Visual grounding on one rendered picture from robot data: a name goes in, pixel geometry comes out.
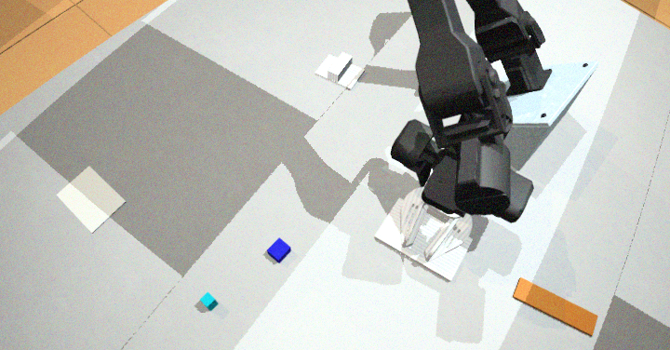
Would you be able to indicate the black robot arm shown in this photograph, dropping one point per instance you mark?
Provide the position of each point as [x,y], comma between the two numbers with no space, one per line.
[455,79]

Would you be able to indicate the orange flat bar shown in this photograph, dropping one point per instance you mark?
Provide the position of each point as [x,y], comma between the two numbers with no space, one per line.
[555,306]

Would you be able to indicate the blue square block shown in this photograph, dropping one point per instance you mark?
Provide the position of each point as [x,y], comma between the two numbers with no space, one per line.
[279,250]

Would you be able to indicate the small cyan block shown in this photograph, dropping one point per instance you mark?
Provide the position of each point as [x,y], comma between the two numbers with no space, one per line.
[209,301]

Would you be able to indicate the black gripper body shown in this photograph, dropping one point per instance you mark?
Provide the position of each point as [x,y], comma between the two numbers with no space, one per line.
[412,147]

